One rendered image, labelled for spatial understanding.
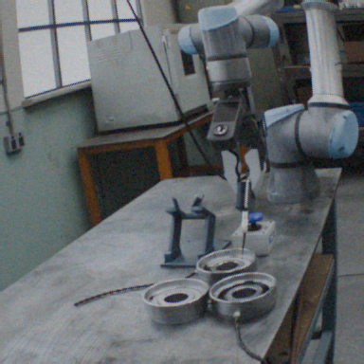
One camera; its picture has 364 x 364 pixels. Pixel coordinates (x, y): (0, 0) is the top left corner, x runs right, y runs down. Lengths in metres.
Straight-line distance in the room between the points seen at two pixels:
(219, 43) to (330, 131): 0.40
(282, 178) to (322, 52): 0.35
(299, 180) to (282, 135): 0.12
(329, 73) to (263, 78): 3.41
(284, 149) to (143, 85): 1.93
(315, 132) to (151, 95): 2.00
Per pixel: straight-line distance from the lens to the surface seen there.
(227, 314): 0.78
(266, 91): 4.65
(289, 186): 1.30
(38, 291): 1.04
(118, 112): 3.24
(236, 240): 1.02
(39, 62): 3.21
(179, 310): 0.79
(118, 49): 3.19
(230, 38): 0.92
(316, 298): 1.34
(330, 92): 1.24
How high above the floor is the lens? 1.19
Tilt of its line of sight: 13 degrees down
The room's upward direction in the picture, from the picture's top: 10 degrees counter-clockwise
